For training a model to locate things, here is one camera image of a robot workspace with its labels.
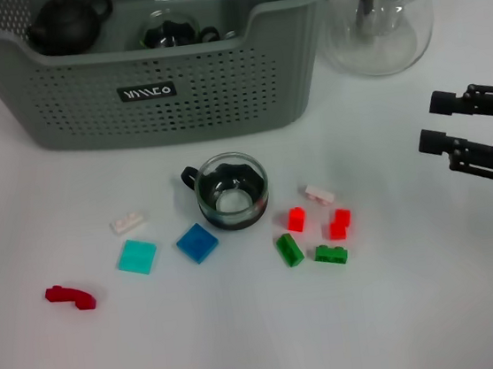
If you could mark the dark red curved brick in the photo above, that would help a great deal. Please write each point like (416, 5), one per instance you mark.
(70, 296)

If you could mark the grey-green perforated storage bin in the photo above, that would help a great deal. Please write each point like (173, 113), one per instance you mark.
(220, 107)

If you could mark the glass carafe with black lid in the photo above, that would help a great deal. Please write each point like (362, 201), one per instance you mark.
(382, 44)

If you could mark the red stepped brick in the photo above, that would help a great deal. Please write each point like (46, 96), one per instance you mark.
(339, 225)

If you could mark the white two-stud brick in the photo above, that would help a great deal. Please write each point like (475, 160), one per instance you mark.
(319, 193)
(128, 221)

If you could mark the green two-stud brick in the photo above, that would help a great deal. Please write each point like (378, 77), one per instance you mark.
(330, 255)

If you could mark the small red single brick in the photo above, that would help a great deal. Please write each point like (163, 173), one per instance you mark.
(296, 220)

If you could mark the green sloped brick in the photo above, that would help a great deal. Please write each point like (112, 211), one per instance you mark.
(289, 251)

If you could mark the blue flat square tile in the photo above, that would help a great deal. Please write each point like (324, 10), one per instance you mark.
(197, 243)

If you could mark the cyan flat square tile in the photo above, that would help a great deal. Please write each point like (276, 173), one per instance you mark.
(136, 257)

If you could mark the black clay teapot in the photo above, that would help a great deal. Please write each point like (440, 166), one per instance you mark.
(64, 27)

